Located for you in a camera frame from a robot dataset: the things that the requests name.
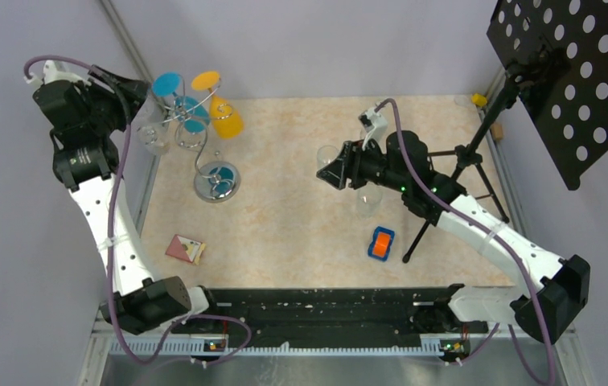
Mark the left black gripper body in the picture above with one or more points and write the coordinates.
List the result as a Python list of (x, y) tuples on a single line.
[(111, 109)]

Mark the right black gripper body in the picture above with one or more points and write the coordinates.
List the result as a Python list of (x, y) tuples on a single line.
[(368, 166)]

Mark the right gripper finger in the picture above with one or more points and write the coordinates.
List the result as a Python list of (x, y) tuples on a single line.
[(341, 163), (332, 178)]

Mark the clear ribbed short glass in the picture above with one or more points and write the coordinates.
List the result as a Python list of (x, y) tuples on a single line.
[(326, 155)]

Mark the clear flute wine glass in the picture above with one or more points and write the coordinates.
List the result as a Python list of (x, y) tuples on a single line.
[(366, 134)]

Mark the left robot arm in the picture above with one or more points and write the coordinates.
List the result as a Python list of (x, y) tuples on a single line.
[(83, 112)]

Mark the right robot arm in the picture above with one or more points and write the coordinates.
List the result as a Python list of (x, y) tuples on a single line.
[(549, 291)]

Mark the blue wine glass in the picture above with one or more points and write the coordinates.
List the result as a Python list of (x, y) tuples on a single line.
[(170, 87)]

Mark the yellow wine glass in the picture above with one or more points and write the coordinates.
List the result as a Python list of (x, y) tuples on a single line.
[(225, 118)]

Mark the metal washer on table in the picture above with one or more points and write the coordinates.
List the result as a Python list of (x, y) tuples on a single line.
[(380, 104)]

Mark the blue orange toy car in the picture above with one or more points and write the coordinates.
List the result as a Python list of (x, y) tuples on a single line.
[(381, 243)]

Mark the yellow corner clip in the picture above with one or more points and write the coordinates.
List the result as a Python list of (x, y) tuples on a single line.
[(478, 100)]

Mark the pink card box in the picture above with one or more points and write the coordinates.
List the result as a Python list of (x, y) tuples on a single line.
[(185, 249)]

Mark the black perforated music stand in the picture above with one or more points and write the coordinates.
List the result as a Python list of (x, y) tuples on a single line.
[(555, 114)]

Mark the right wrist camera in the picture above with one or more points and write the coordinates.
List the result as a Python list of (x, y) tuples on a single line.
[(371, 116)]

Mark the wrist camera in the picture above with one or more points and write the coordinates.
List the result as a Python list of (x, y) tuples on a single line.
[(54, 70), (371, 116)]

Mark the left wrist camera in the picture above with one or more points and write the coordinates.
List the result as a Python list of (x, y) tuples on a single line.
[(54, 70)]

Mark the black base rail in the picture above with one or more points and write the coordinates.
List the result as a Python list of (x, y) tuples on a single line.
[(332, 318)]

